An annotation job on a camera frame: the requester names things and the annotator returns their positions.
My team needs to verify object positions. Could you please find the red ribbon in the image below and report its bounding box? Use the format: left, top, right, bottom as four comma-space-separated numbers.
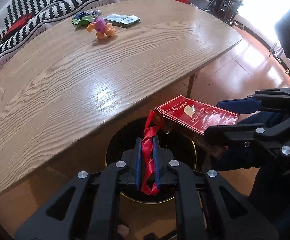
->
140, 111, 160, 195

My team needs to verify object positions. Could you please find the dark green box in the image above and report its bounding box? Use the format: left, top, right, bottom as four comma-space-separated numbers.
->
102, 14, 142, 28

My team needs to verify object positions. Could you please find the black bin with gold rim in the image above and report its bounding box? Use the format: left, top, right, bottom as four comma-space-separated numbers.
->
105, 117, 198, 204

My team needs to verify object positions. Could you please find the red cloth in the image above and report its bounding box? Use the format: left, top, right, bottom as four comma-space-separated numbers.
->
4, 12, 34, 37

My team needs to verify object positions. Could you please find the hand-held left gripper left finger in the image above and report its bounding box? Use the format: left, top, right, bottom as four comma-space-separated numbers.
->
14, 137, 142, 240

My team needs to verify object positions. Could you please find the black white striped sofa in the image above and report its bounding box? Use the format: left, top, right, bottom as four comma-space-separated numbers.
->
0, 0, 162, 77

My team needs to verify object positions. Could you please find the red cardboard box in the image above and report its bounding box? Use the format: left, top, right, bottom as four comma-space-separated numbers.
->
152, 95, 240, 159

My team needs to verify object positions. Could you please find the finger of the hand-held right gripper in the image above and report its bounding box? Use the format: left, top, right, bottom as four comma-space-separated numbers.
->
204, 122, 290, 157
215, 87, 290, 115

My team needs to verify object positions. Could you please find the crumpled blue white wrapper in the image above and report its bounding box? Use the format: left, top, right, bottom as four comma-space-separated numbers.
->
72, 10, 101, 22

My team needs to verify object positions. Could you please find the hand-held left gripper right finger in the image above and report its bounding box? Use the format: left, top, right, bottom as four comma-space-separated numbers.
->
152, 135, 278, 240

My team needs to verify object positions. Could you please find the person's dark clothing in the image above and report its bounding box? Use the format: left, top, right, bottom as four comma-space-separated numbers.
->
216, 5, 290, 233

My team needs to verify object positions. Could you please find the purple orange bear toy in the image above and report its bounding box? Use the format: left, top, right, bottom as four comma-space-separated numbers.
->
87, 17, 117, 40

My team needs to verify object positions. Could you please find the small green packet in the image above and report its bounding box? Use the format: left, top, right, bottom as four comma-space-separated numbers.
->
72, 16, 95, 27

